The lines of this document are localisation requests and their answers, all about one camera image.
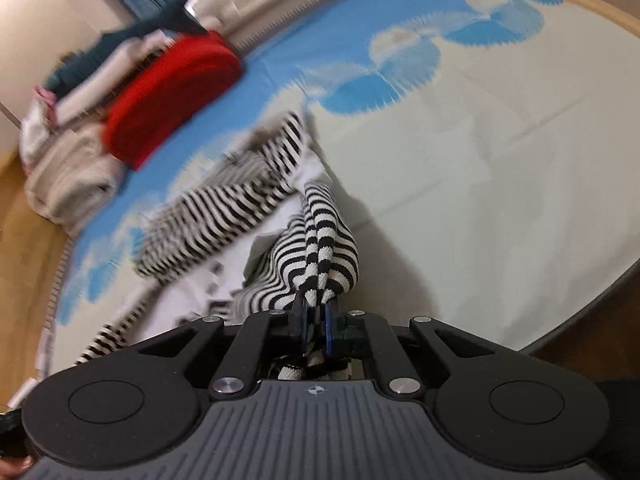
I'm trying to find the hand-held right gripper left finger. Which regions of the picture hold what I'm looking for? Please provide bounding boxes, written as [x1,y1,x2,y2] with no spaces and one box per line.
[132,292,317,401]

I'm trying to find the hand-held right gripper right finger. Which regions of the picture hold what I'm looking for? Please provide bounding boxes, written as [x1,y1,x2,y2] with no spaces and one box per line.
[320,304,502,399]

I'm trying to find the striped top with white vest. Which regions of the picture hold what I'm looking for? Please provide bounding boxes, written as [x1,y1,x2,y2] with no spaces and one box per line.
[75,111,362,383]

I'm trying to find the white and pink folded clothes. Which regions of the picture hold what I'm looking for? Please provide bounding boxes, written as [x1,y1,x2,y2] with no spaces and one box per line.
[19,85,63,166]

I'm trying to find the blue patterned bed sheet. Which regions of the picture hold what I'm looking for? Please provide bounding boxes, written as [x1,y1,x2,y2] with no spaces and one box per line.
[47,0,640,356]

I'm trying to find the red folded blanket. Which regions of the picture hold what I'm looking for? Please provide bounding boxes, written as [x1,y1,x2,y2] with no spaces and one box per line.
[102,31,246,172]

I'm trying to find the cream folded quilt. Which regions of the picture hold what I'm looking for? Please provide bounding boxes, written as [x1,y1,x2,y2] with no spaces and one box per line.
[22,122,128,236]

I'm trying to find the white folded blanket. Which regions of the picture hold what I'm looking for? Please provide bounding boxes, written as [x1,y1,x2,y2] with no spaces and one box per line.
[55,30,176,126]

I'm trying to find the white plush toy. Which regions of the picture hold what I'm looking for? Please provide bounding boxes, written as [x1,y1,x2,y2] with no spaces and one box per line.
[192,0,241,38]

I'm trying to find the blue shark plush toy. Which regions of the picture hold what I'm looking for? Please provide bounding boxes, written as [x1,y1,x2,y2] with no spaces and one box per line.
[42,0,211,98]

